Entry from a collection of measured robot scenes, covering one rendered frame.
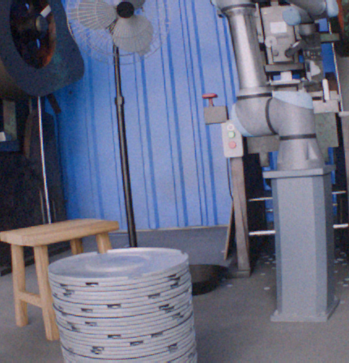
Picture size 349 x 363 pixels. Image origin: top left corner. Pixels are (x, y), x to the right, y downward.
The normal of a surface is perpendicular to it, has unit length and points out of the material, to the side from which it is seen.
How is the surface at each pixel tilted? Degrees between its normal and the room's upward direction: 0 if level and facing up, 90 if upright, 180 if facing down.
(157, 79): 90
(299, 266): 90
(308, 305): 90
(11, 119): 90
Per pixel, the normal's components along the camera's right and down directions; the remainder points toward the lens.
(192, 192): -0.26, 0.07
